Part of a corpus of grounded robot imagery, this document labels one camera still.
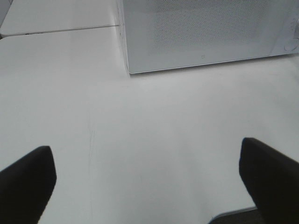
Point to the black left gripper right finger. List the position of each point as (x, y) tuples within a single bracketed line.
[(272, 180)]

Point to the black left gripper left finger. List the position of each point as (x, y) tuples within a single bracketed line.
[(26, 187)]

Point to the round white door release button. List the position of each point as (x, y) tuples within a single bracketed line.
[(291, 44)]

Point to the white microwave door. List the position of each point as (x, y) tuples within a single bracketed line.
[(169, 34)]

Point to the white microwave oven body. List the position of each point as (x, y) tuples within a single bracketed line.
[(122, 31)]

